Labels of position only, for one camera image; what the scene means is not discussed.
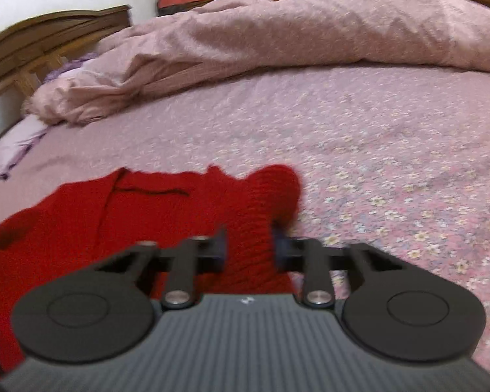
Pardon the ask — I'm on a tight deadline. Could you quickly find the red knitted sweater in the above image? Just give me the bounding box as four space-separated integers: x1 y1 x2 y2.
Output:
0 164 302 380

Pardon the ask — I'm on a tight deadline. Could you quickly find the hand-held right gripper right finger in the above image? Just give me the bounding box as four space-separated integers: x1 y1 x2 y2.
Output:
272 224 403 308

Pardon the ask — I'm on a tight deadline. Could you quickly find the pink floral bed sheet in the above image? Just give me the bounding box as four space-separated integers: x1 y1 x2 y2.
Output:
0 63 490 376

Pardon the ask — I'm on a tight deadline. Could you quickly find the wooden headboard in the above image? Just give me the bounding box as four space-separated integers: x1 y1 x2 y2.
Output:
0 5 133 152

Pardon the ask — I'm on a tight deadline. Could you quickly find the pink floral duvet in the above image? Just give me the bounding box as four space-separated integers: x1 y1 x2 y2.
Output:
26 0 490 126

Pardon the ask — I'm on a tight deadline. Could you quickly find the lavender pillow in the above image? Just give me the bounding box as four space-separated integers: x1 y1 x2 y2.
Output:
0 114 52 182

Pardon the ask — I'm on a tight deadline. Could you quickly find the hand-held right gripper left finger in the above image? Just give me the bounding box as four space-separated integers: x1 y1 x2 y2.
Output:
94 225 228 309

